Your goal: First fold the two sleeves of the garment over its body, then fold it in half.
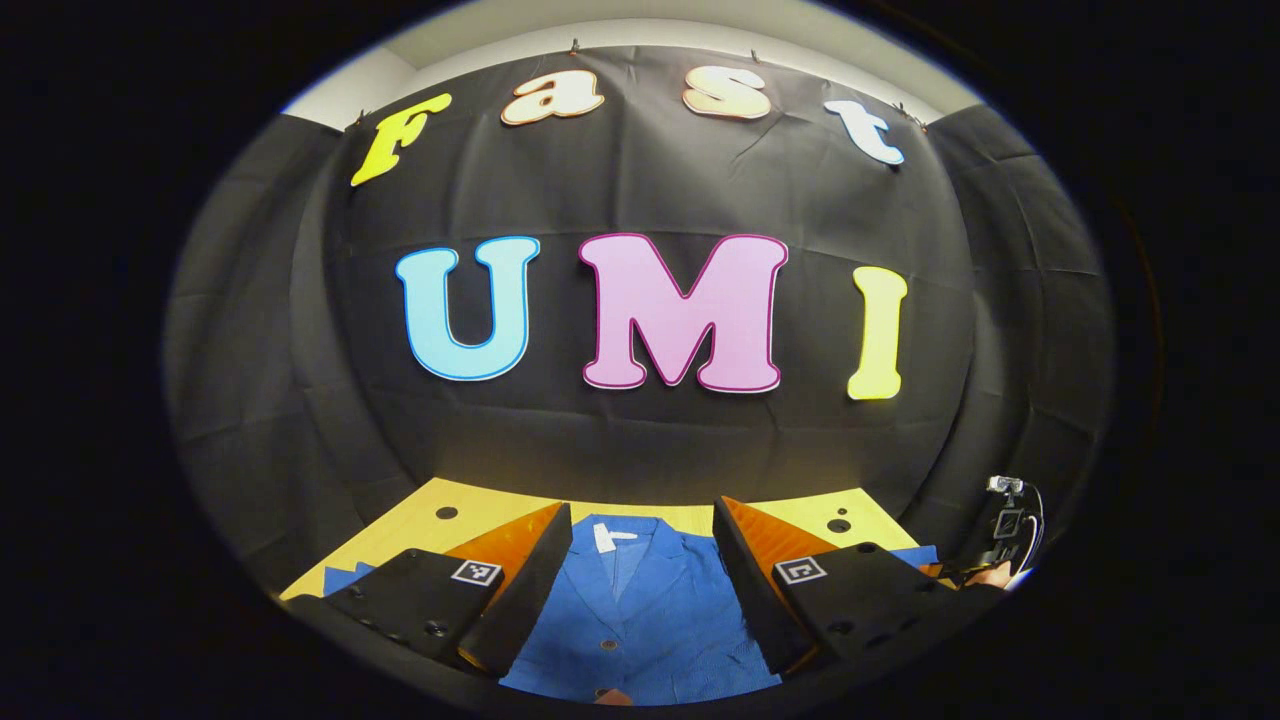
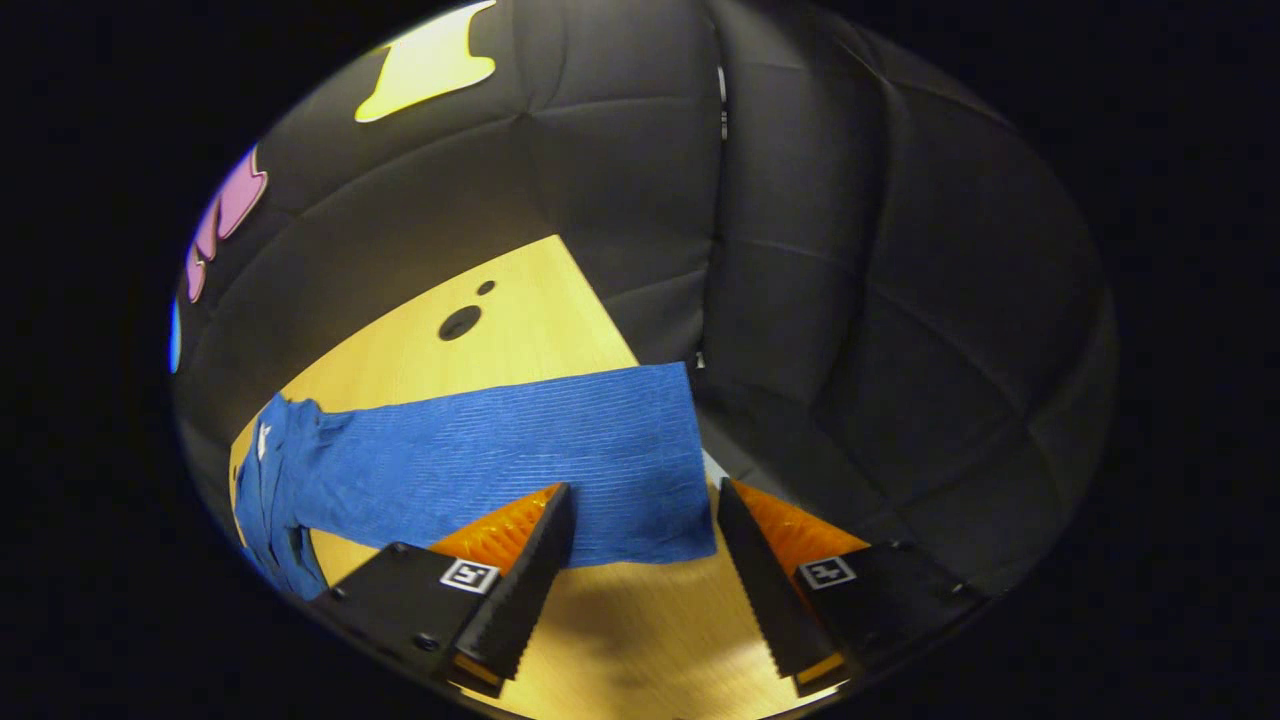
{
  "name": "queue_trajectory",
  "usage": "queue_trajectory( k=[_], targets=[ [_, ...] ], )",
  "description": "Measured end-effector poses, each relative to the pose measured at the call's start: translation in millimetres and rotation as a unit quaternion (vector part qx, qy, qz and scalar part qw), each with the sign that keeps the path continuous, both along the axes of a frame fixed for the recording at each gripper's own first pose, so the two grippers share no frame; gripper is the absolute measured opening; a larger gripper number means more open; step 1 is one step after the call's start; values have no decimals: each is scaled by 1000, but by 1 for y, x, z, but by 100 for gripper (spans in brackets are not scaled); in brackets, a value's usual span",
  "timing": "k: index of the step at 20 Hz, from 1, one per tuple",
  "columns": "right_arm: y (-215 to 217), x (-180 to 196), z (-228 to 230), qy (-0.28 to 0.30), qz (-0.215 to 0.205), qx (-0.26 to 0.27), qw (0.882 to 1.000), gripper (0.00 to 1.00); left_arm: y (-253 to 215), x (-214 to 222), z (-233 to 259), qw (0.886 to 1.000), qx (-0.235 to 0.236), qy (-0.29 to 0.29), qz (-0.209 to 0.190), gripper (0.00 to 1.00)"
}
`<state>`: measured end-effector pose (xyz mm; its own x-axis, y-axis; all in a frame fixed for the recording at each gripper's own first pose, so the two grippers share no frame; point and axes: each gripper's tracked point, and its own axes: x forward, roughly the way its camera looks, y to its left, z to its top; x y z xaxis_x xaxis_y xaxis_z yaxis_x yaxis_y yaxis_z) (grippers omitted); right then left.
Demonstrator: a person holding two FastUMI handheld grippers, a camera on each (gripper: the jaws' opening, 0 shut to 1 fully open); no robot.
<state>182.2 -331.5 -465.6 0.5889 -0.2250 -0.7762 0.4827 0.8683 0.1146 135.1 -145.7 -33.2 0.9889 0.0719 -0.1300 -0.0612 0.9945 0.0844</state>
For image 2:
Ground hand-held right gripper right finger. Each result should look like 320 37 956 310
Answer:
716 478 986 699

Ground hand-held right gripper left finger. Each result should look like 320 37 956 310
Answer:
305 482 576 701

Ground blue shirt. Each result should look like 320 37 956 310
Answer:
232 362 719 601

